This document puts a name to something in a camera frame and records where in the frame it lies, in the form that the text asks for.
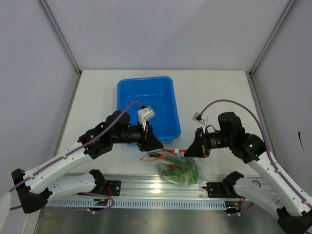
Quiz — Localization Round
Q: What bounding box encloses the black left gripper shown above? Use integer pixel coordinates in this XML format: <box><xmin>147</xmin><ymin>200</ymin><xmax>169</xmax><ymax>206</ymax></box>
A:
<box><xmin>112</xmin><ymin>120</ymin><xmax>163</xmax><ymax>152</ymax></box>

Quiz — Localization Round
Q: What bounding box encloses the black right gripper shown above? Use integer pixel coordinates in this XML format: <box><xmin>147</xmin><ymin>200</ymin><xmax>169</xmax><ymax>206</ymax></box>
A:
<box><xmin>184</xmin><ymin>126</ymin><xmax>233</xmax><ymax>158</ymax></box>

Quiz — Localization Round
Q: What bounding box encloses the toy green onion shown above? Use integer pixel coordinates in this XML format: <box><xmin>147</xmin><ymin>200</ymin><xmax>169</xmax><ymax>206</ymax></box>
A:
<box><xmin>140</xmin><ymin>149</ymin><xmax>193</xmax><ymax>166</ymax></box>

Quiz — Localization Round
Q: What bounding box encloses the toy napa cabbage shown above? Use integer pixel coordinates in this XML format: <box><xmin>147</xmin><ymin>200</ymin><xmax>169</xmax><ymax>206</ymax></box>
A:
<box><xmin>157</xmin><ymin>157</ymin><xmax>200</xmax><ymax>186</ymax></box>

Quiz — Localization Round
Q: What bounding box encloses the clear zip bag orange zipper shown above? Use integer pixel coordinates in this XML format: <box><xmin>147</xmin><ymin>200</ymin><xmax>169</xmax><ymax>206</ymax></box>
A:
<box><xmin>140</xmin><ymin>149</ymin><xmax>203</xmax><ymax>187</ymax></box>

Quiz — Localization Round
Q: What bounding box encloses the red toy chili pepper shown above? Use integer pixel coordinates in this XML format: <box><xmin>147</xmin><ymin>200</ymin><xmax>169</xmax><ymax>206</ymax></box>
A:
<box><xmin>165</xmin><ymin>164</ymin><xmax>183</xmax><ymax>171</ymax></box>

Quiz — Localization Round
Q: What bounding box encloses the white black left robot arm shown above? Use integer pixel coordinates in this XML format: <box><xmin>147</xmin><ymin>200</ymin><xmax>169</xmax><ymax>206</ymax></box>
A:
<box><xmin>11</xmin><ymin>107</ymin><xmax>163</xmax><ymax>214</ymax></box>

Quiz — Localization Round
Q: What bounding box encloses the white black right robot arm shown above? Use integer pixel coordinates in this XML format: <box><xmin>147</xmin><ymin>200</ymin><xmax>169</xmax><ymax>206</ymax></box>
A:
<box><xmin>184</xmin><ymin>112</ymin><xmax>312</xmax><ymax>234</ymax></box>

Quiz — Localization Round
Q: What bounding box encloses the blue plastic bin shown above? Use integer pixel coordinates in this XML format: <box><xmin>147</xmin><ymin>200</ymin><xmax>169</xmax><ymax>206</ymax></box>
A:
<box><xmin>117</xmin><ymin>76</ymin><xmax>181</xmax><ymax>143</ymax></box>

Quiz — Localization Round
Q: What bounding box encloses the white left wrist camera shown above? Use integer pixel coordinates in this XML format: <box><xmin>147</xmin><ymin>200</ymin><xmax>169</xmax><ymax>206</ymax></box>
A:
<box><xmin>137</xmin><ymin>106</ymin><xmax>156</xmax><ymax>130</ymax></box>

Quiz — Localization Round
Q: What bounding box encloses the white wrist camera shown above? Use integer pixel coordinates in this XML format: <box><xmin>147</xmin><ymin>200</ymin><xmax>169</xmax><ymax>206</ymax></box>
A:
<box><xmin>137</xmin><ymin>106</ymin><xmax>156</xmax><ymax>130</ymax></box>
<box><xmin>192</xmin><ymin>112</ymin><xmax>208</xmax><ymax>132</ymax></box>

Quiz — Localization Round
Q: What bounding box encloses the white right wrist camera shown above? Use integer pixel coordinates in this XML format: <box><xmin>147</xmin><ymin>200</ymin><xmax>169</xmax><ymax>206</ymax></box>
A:
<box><xmin>192</xmin><ymin>112</ymin><xmax>208</xmax><ymax>132</ymax></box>

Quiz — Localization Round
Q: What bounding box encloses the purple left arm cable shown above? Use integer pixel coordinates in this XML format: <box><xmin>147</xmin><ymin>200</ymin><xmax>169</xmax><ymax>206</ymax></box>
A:
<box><xmin>8</xmin><ymin>100</ymin><xmax>146</xmax><ymax>211</ymax></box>

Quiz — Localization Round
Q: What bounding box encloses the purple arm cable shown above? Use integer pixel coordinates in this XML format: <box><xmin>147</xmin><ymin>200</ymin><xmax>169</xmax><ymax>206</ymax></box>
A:
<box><xmin>8</xmin><ymin>100</ymin><xmax>146</xmax><ymax>211</ymax></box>
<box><xmin>198</xmin><ymin>99</ymin><xmax>312</xmax><ymax>210</ymax></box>

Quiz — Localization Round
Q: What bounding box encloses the aluminium frame rail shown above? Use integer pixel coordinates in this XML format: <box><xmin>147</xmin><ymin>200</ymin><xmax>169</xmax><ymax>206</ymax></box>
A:
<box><xmin>56</xmin><ymin>173</ymin><xmax>269</xmax><ymax>199</ymax></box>

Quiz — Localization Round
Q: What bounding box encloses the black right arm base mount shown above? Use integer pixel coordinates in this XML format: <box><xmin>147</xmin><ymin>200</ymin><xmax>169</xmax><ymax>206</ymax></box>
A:
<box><xmin>202</xmin><ymin>182</ymin><xmax>239</xmax><ymax>198</ymax></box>

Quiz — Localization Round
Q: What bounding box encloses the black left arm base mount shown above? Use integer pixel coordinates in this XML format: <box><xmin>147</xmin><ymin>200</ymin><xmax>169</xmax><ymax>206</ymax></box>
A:
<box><xmin>85</xmin><ymin>169</ymin><xmax>121</xmax><ymax>196</ymax></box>

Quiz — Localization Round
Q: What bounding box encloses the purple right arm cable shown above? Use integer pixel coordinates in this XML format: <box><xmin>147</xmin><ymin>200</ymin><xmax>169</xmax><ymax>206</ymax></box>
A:
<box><xmin>198</xmin><ymin>99</ymin><xmax>312</xmax><ymax>210</ymax></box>

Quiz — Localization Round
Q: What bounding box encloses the slotted grey cable duct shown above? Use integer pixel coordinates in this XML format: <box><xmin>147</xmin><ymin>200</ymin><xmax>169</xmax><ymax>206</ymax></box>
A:
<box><xmin>46</xmin><ymin>196</ymin><xmax>240</xmax><ymax>210</ymax></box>

